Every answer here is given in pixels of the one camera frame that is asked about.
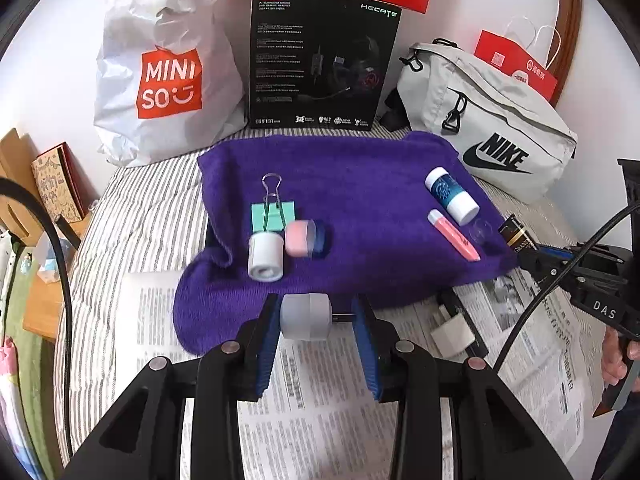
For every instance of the blue and white bottle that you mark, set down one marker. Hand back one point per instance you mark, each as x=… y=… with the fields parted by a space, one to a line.
x=447 y=190

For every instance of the teal binder clip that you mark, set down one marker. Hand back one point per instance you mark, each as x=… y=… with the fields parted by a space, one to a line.
x=260 y=215

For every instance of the black headset box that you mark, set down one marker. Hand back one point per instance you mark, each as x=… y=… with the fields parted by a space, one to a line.
x=290 y=70

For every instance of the person's right hand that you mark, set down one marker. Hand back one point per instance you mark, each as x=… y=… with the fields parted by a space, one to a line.
x=612 y=355

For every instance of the pink and blue jar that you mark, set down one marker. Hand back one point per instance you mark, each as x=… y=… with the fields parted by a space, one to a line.
x=300 y=237

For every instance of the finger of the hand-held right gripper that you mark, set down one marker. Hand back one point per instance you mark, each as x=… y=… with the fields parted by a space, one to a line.
x=542 y=265
x=552 y=250

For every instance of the pastel printed cloth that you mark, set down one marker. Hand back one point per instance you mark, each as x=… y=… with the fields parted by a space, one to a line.
x=15 y=410

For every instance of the newspaper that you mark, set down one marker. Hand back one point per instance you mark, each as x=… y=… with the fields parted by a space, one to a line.
x=310 y=410

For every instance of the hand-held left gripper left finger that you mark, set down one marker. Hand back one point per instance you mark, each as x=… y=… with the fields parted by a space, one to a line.
x=265 y=355

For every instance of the white shopping bag orange logo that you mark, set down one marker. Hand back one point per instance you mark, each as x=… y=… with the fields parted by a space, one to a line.
x=220 y=60

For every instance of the pink tube white cap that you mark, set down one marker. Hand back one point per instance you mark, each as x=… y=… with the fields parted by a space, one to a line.
x=450 y=232

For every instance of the red paper bag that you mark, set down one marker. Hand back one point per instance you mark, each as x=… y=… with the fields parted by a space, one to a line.
x=500 y=50

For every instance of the white charger plug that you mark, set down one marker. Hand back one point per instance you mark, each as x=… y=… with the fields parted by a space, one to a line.
x=452 y=335

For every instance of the translucent white bottle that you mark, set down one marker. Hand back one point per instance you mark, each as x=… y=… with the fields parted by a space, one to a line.
x=305 y=317

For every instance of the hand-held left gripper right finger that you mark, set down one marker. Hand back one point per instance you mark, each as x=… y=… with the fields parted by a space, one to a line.
x=367 y=355

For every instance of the black and gold box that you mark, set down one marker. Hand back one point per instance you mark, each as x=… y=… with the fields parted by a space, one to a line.
x=515 y=232

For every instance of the brown wooden frame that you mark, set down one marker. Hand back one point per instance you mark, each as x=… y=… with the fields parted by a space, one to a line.
x=570 y=25

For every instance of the kraft notebook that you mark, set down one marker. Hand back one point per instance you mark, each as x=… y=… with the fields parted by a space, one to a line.
x=55 y=185

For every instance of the clear plastic cap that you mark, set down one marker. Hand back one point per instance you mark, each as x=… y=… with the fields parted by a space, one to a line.
x=480 y=232

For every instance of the purple towel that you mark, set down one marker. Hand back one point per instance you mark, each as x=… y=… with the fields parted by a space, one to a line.
x=370 y=185

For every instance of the grey waist bag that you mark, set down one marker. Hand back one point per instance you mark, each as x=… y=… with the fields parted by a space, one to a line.
x=500 y=105

